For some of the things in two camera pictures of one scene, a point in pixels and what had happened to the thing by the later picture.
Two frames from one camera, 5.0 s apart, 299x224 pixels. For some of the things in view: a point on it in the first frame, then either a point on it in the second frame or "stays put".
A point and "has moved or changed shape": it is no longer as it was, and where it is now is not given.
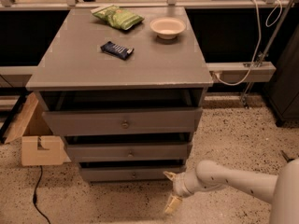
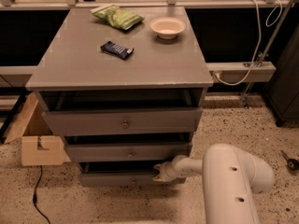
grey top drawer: (157, 120) stays put
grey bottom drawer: (129, 174) has moved or changed shape
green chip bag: (118, 17) stays put
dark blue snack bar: (119, 50) stays put
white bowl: (167, 28) stays put
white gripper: (181, 184) → (168, 171)
